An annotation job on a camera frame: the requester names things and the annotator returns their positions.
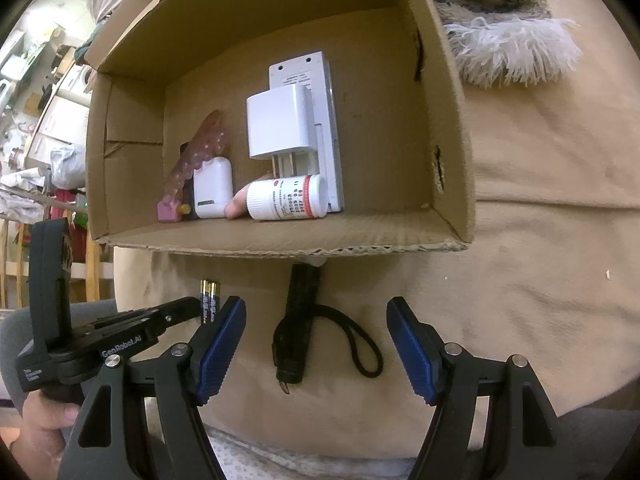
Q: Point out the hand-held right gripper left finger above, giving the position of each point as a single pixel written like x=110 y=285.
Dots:
x=220 y=350

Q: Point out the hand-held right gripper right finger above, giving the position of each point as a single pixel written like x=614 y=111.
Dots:
x=410 y=350

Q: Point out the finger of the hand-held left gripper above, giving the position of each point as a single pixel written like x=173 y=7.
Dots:
x=175 y=310

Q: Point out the black gold battery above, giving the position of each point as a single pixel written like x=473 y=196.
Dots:
x=215 y=302
x=204 y=302

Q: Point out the pink mushroom toy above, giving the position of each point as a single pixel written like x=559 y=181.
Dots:
x=236 y=206

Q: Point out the white earbuds case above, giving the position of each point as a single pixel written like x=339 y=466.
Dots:
x=214 y=185

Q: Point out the white pill bottle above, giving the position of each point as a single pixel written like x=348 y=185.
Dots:
x=287 y=199

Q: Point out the pink bumpy massage comb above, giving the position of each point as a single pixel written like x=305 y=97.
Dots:
x=205 y=145

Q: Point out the white charger plug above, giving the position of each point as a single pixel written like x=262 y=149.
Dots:
x=280 y=120

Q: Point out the cardboard box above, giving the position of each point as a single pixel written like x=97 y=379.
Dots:
x=350 y=125

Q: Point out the white power adapter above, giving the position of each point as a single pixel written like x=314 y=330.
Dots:
x=327 y=125

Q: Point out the person's left hand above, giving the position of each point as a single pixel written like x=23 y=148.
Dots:
x=42 y=422

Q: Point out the white quilted mat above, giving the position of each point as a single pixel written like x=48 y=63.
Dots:
x=310 y=462

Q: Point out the beige blanket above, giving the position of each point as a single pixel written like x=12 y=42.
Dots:
x=525 y=235

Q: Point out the furry grey white cloth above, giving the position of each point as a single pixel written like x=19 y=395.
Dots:
x=500 y=25

